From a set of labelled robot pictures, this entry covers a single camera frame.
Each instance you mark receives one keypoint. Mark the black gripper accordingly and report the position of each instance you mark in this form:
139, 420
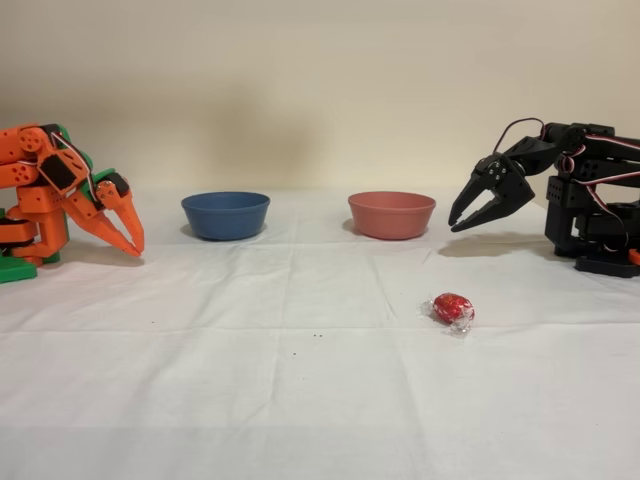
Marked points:
492, 186

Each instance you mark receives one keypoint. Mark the green and orange gripper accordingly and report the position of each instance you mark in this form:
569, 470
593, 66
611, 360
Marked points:
106, 206

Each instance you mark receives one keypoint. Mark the blue bowl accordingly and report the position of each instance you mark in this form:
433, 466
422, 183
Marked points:
225, 220

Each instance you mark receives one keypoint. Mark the red candy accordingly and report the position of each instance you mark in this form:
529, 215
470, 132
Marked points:
450, 307

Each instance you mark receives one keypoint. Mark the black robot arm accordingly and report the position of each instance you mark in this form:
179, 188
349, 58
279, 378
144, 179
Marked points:
565, 200

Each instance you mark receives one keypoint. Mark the white tablecloth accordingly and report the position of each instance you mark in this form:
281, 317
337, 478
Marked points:
300, 375

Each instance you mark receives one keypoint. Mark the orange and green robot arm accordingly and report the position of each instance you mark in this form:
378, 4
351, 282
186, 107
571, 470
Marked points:
30, 200

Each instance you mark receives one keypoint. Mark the red bowl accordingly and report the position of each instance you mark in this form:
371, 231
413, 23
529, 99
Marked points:
392, 220

